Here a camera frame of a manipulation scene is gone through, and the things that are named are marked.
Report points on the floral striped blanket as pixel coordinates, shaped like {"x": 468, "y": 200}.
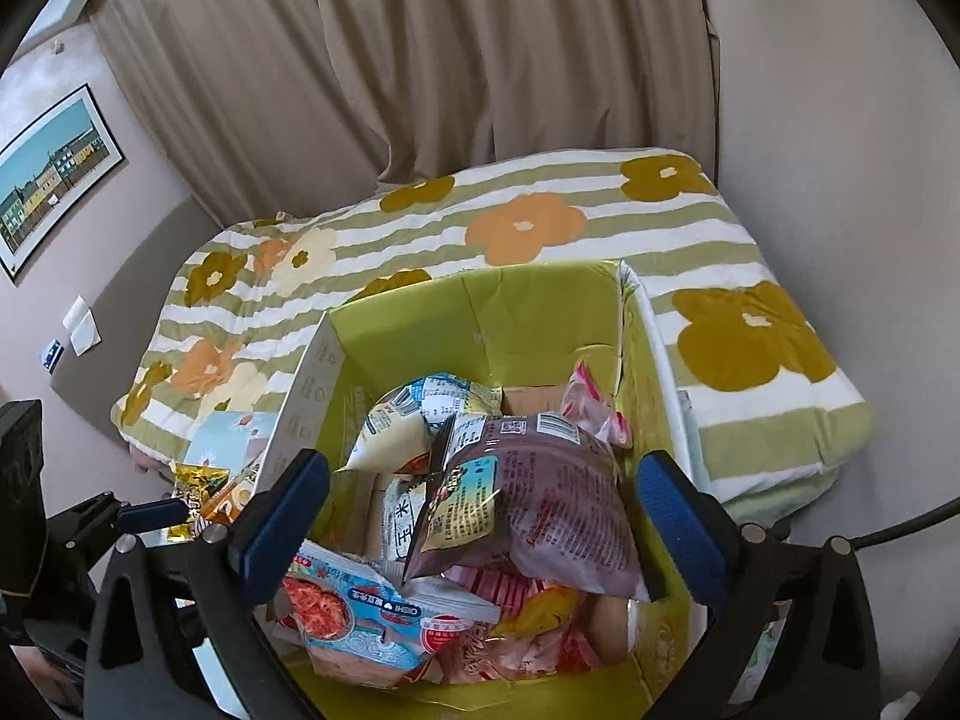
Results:
{"x": 600, "y": 217}

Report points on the blue wall card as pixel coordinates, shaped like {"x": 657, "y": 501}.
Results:
{"x": 52, "y": 355}

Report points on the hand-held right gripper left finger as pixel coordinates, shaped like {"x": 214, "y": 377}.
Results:
{"x": 281, "y": 532}

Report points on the framed wall poster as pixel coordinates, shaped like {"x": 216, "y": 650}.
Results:
{"x": 52, "y": 172}

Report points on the white pink striped packet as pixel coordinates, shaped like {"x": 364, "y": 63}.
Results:
{"x": 487, "y": 585}

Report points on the orange snack packet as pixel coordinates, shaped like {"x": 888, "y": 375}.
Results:
{"x": 221, "y": 506}

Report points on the plain pink snack packet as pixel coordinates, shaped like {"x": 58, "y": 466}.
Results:
{"x": 592, "y": 409}

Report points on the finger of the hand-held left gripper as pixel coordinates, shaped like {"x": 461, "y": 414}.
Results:
{"x": 150, "y": 514}

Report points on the white wall paper note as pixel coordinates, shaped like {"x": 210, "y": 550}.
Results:
{"x": 75, "y": 311}
{"x": 86, "y": 337}

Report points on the green cardboard box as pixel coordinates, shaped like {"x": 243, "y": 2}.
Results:
{"x": 525, "y": 315}

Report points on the black curved stand pole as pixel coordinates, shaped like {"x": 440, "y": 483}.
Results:
{"x": 915, "y": 525}

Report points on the beige curtain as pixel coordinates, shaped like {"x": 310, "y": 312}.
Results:
{"x": 390, "y": 52}

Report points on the blue shrimp chip packet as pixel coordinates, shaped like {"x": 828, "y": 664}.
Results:
{"x": 352, "y": 615}

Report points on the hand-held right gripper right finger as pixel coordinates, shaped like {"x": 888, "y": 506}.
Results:
{"x": 682, "y": 532}

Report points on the pink bedsheet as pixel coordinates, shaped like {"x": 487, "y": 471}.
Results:
{"x": 146, "y": 457}

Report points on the purple brown snack bag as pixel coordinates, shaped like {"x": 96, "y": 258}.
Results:
{"x": 547, "y": 502}

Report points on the white yellow snack packet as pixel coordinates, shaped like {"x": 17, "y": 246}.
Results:
{"x": 397, "y": 427}

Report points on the black white snack packet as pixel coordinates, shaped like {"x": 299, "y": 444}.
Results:
{"x": 397, "y": 521}

